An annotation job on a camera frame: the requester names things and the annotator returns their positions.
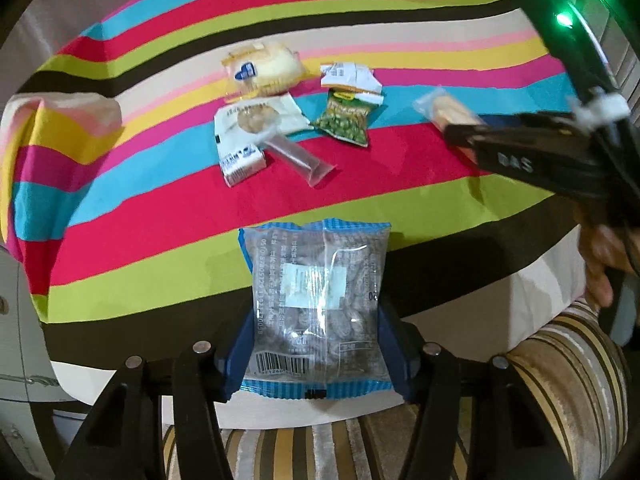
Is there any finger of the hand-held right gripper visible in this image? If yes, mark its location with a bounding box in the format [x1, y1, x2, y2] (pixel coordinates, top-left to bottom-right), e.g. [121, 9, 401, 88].
[444, 111, 588, 153]

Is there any white cookie packet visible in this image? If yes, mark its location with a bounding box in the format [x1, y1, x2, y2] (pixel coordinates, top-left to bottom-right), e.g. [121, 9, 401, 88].
[214, 92, 314, 153]

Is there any striped velvet cushion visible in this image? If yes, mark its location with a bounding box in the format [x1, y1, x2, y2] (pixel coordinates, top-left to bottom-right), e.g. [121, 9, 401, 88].
[160, 300, 636, 480]

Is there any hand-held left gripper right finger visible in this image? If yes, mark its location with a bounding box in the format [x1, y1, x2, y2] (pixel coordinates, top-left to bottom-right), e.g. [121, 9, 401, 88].
[375, 302, 573, 480]

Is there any colourful striped cloth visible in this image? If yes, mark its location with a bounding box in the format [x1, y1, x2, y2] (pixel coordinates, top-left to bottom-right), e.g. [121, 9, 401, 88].
[0, 0, 601, 431]

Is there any torn white packet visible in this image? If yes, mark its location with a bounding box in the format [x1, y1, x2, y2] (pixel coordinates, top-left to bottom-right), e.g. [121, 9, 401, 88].
[319, 61, 383, 98]

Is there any clear blue-edged barcode packet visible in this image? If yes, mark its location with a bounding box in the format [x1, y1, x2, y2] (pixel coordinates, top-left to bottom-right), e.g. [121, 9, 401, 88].
[237, 217, 393, 402]

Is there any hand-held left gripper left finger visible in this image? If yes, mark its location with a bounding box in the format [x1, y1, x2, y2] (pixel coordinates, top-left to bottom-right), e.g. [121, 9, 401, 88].
[65, 305, 261, 480]

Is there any white dresser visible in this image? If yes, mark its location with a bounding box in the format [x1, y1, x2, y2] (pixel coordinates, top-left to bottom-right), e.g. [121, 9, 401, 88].
[0, 245, 58, 478]

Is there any small white blue packet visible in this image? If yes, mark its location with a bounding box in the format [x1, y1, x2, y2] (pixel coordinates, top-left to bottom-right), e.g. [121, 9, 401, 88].
[220, 144, 267, 188]

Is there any green pea packet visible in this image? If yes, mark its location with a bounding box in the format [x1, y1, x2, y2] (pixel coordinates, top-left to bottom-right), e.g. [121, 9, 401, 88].
[310, 89, 386, 148]

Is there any bun in clear packet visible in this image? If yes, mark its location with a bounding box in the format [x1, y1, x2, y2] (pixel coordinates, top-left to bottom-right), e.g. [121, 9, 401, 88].
[221, 40, 304, 98]

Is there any person's right hand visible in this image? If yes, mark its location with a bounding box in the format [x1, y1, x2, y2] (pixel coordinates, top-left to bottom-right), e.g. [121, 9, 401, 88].
[579, 225, 621, 308]

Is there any clear biscuit packet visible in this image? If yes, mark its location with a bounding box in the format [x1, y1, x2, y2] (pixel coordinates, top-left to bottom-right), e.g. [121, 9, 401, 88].
[413, 88, 483, 133]

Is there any clear stick packet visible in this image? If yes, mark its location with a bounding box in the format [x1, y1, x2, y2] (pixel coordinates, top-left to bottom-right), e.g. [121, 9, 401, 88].
[260, 130, 337, 189]

